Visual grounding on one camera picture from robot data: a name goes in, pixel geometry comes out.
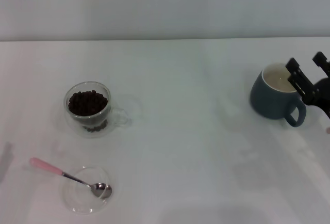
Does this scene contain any dark teal ceramic mug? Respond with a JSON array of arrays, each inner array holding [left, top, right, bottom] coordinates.
[[249, 62, 307, 128]]

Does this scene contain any double-wall glass cup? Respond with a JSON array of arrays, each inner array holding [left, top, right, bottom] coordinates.
[[63, 81, 130, 139]]

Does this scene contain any clear glass saucer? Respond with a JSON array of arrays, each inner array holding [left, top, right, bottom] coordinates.
[[63, 166, 114, 214]]

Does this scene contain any pink-handled metal spoon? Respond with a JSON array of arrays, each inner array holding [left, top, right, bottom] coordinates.
[[29, 157, 113, 199]]

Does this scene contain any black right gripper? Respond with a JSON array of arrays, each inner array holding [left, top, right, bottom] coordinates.
[[285, 52, 330, 119]]

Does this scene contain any heap of coffee beans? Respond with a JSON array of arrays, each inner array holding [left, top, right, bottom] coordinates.
[[68, 90, 109, 134]]

